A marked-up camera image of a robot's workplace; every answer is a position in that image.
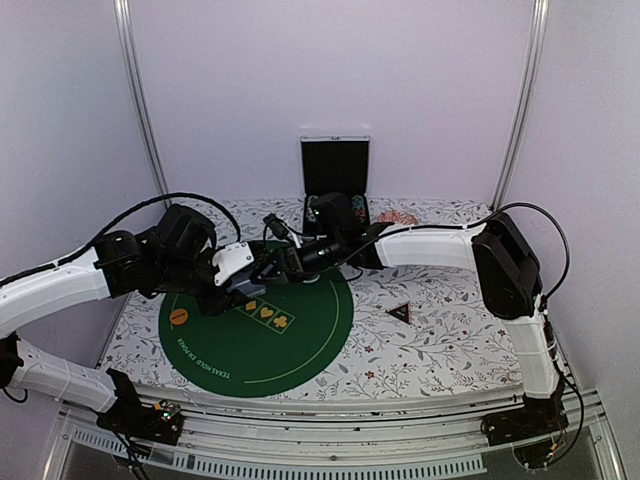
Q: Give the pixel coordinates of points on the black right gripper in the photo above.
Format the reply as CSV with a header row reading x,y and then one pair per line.
x,y
290,259

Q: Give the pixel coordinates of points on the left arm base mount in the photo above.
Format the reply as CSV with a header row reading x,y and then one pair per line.
x,y
161,423

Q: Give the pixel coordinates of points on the right poker chip row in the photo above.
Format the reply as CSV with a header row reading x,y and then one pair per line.
x,y
359,207

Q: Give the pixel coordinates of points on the left aluminium frame post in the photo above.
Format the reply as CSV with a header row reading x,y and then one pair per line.
x,y
125,31

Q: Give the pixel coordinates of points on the aluminium poker chip case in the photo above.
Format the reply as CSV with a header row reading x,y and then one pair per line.
x,y
333,164

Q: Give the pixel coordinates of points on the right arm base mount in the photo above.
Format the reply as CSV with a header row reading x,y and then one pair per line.
x,y
537,417

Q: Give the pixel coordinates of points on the orange big blind button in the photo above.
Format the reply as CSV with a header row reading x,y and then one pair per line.
x,y
179,317

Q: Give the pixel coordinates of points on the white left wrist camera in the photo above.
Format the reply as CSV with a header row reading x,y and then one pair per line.
x,y
231,259

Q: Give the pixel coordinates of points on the clear dealer button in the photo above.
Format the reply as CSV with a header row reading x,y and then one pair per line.
x,y
311,279

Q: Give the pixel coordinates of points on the front aluminium rail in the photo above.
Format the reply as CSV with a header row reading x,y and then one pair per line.
x,y
411,438

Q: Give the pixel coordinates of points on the red blue patterned bowl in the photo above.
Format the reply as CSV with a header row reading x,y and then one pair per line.
x,y
398,217

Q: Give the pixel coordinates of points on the triangular all in marker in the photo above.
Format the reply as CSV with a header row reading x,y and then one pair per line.
x,y
401,312

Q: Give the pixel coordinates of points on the aluminium frame post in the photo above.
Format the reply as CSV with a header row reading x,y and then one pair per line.
x,y
533,56
125,31

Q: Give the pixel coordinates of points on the green round poker mat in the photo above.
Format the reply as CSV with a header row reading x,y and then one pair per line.
x,y
272,344

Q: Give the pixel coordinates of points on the right aluminium frame post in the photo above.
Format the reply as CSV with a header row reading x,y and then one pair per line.
x,y
533,56

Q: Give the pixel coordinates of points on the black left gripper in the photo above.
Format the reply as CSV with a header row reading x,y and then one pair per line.
x,y
221,301

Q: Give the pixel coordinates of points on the floral white tablecloth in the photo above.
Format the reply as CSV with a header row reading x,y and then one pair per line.
x,y
453,345

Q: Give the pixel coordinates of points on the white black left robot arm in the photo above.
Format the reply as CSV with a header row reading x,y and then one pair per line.
x,y
117,264

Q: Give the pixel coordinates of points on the blue playing card deck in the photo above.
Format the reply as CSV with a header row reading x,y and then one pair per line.
x,y
242,283

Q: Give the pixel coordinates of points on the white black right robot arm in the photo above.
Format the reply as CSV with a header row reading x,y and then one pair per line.
x,y
493,249

